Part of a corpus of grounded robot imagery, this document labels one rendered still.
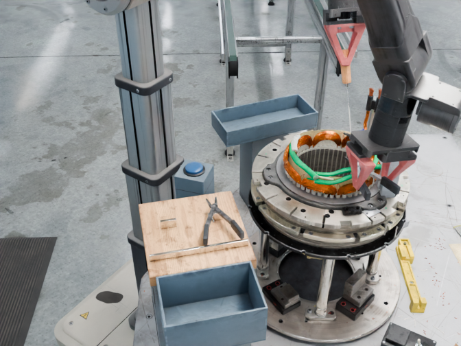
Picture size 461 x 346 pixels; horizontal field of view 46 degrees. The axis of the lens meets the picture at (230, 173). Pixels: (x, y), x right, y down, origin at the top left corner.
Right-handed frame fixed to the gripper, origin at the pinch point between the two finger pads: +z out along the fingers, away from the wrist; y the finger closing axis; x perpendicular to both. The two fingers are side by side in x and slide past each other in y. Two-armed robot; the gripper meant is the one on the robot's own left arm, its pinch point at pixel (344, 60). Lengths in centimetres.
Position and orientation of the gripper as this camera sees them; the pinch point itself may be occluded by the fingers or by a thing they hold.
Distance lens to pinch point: 102.0
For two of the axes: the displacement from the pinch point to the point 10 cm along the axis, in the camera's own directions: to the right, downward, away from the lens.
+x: -10.0, 0.5, 0.8
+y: 0.6, -2.8, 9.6
